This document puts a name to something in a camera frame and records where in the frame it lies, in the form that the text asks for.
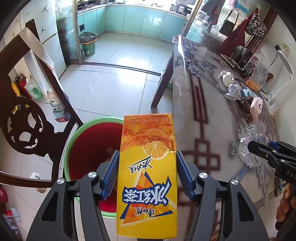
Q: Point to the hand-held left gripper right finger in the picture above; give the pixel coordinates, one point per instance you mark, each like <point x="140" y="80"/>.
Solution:
<point x="185" y="178"/>

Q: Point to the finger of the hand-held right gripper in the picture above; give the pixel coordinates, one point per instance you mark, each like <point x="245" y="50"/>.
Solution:
<point x="283" y="147"/>
<point x="259" y="148"/>

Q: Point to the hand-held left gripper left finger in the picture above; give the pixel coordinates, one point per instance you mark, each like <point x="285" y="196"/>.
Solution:
<point x="109" y="176"/>

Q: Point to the clear plastic bag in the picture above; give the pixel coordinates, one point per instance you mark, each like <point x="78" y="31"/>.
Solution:
<point x="252" y="141"/>

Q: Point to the red basin green rim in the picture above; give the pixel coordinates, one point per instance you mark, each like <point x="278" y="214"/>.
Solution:
<point x="92" y="150"/>

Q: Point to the yellow lemon tea carton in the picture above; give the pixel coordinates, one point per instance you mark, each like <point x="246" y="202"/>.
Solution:
<point x="145" y="185"/>

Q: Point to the white paper carton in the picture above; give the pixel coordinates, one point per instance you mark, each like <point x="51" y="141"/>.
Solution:
<point x="256" y="107"/>

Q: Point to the blue white carton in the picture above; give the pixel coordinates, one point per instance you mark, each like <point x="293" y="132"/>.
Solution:
<point x="248" y="92"/>

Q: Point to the white foil wrapper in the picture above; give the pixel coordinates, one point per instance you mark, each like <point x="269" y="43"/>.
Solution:
<point x="233" y="91"/>

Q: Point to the green kitchen trash bin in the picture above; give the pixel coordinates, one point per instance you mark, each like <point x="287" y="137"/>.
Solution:
<point x="87" y="45"/>

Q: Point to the person's right hand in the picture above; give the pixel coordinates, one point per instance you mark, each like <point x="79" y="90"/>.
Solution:
<point x="286" y="208"/>

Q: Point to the zip bag of orange snacks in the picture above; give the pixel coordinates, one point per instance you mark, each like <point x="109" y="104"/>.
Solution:
<point x="260" y="76"/>

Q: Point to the white desk lamp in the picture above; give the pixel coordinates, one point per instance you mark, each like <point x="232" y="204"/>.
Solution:
<point x="285" y="62"/>

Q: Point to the plastic bottle purple label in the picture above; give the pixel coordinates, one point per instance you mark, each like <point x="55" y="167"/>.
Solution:
<point x="252" y="61"/>

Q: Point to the black snack packet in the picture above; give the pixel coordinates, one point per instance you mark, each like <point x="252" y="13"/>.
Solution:
<point x="229" y="61"/>

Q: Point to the carved dark wooden chair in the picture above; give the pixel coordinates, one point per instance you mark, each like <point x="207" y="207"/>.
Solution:
<point x="23" y="129"/>

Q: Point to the red cap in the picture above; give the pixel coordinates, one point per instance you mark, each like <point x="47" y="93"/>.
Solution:
<point x="3" y="194"/>

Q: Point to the dark red cloth bag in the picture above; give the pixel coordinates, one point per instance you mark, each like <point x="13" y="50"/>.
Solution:
<point x="233" y="41"/>

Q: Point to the green liquid bottle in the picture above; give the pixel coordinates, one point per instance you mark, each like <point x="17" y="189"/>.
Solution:
<point x="34" y="91"/>

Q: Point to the black white lettered bag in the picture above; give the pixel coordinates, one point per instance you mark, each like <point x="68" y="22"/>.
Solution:
<point x="256" y="25"/>

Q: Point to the black handbag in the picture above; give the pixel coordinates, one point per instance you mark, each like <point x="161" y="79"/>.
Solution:
<point x="227" y="26"/>

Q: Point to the yellow plastic bag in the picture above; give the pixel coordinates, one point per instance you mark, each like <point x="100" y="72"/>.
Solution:
<point x="15" y="88"/>

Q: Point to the white refrigerator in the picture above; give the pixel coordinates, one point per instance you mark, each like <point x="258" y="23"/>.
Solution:
<point x="50" y="46"/>

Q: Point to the blue white printed bag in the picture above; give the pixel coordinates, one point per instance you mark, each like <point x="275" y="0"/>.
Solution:
<point x="242" y="5"/>

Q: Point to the blue red hanging towel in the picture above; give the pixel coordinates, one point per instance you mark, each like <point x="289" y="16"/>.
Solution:
<point x="214" y="11"/>

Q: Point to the teal lower kitchen cabinets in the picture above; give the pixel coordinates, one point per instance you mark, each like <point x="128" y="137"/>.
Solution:
<point x="134" y="20"/>

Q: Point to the white green wall plug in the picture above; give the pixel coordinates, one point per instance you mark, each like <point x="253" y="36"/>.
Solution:
<point x="284" y="46"/>

